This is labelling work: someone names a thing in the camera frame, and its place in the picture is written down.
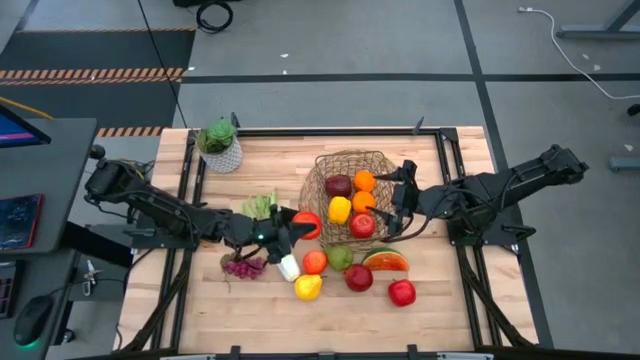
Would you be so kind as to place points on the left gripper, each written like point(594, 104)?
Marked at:
point(260, 230)

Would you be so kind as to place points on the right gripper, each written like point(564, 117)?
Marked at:
point(420, 202)

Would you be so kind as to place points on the red tomato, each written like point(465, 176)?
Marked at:
point(309, 217)

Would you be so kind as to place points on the orange fruit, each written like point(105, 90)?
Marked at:
point(364, 181)
point(364, 202)

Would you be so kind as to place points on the yellow bell pepper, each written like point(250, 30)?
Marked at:
point(339, 210)

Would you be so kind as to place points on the bright red apple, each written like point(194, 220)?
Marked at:
point(402, 293)
point(362, 226)

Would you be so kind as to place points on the dark plum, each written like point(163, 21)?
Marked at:
point(338, 186)

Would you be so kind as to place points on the yellow pear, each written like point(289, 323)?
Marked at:
point(307, 287)

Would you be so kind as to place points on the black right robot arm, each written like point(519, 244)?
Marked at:
point(500, 187)

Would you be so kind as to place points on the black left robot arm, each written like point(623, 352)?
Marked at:
point(160, 210)

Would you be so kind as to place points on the orange-red peach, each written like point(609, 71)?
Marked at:
point(314, 262)

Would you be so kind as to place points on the speckled green fruit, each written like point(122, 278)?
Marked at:
point(340, 257)

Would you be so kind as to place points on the watermelon slice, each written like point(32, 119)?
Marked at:
point(385, 261)

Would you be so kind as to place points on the purple grape bunch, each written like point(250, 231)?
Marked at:
point(245, 270)

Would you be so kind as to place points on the dark red apple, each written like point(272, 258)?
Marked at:
point(359, 277)

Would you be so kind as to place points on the succulent in patterned white pot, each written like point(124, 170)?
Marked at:
point(217, 145)

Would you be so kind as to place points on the silver carabiner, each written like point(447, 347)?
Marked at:
point(90, 277)

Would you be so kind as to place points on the black round knob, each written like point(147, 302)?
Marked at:
point(97, 151)

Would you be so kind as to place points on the grey block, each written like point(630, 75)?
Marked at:
point(625, 164)

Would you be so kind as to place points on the black caster wheel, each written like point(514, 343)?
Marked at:
point(635, 110)

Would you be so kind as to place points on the dark grey desk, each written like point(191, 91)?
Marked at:
point(50, 165)

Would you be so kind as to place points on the grey table leg base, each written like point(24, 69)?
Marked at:
point(600, 33)

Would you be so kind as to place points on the black hazard-striped floor mat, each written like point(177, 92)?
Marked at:
point(100, 50)

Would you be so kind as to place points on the red-edged tablet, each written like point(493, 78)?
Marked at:
point(20, 222)

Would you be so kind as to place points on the black computer mouse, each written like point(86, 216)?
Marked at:
point(32, 320)

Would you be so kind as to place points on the computer monitor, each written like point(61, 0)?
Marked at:
point(20, 132)

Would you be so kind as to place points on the black keyboard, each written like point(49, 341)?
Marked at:
point(6, 290)

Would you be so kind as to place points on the black aluminium table frame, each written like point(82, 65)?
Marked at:
point(270, 132)

